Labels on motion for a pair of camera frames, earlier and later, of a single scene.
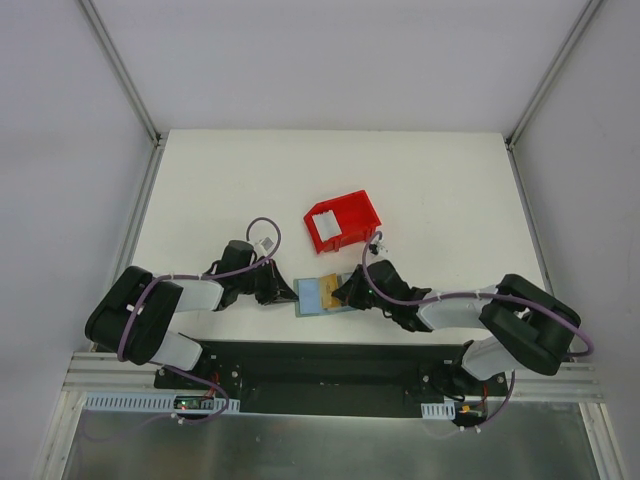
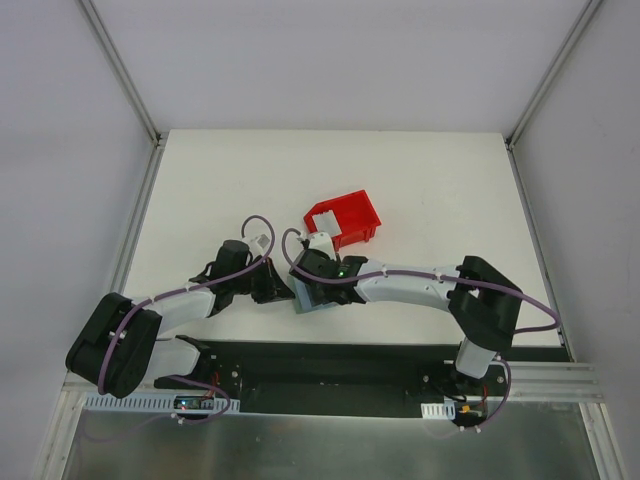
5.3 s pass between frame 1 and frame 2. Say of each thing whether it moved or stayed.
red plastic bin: stayed
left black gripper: stayed
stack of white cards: stayed
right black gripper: moved
